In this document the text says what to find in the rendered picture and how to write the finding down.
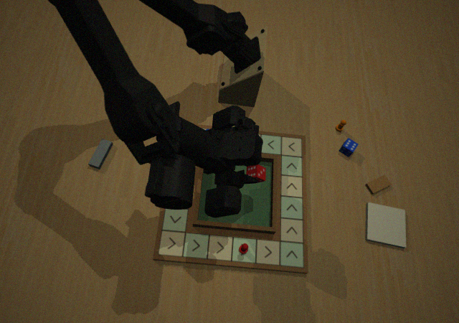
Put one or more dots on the red die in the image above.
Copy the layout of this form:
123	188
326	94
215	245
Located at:
257	172

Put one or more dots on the blue die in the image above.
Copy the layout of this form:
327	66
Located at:
348	147

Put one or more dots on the red pawn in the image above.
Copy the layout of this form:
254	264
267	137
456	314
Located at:
243	248

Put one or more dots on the orange game pawn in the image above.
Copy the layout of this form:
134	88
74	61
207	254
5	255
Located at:
339	127

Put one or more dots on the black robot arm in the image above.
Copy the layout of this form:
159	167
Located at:
138	111

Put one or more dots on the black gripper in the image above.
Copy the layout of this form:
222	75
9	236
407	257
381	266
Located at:
226	198

